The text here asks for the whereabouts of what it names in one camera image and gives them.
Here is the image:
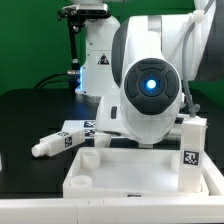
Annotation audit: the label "white desk tabletop tray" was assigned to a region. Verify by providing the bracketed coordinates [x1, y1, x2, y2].
[63, 147, 209, 198]

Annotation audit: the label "white marker sheet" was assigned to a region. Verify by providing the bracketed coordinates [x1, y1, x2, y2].
[62, 120, 95, 139]

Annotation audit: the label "white L-shaped fence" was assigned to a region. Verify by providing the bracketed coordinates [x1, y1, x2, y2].
[0, 153, 224, 224]

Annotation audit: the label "black cables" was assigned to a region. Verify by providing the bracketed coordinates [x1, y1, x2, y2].
[34, 71, 81, 90]

